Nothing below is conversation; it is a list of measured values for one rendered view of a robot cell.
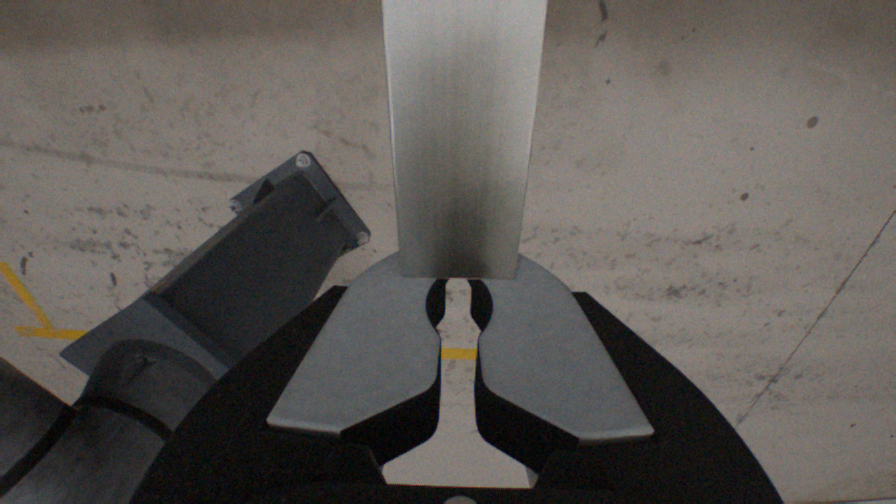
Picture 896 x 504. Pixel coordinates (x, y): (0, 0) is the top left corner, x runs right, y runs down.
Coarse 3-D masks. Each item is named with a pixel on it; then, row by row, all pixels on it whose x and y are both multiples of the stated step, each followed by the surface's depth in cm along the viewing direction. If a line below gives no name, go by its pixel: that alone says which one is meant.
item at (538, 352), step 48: (480, 288) 9; (528, 288) 9; (480, 336) 7; (528, 336) 7; (576, 336) 7; (480, 384) 6; (528, 384) 6; (576, 384) 6; (624, 384) 6; (480, 432) 7; (528, 432) 6; (576, 432) 5; (624, 432) 5; (528, 480) 8
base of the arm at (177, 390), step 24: (120, 360) 46; (144, 360) 47; (168, 360) 48; (192, 360) 50; (96, 384) 44; (120, 384) 44; (144, 384) 45; (168, 384) 46; (192, 384) 49; (120, 408) 42; (144, 408) 43; (168, 408) 46; (168, 432) 45
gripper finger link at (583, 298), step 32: (608, 320) 8; (608, 352) 7; (640, 352) 7; (640, 384) 6; (672, 384) 6; (672, 416) 6; (704, 416) 5; (608, 448) 5; (640, 448) 5; (672, 448) 5; (704, 448) 5; (736, 448) 5; (608, 480) 5; (640, 480) 5; (672, 480) 5; (704, 480) 5; (736, 480) 5; (768, 480) 5
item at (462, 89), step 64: (384, 0) 6; (448, 0) 6; (512, 0) 6; (448, 64) 6; (512, 64) 6; (448, 128) 7; (512, 128) 7; (448, 192) 8; (512, 192) 8; (448, 256) 9; (512, 256) 9
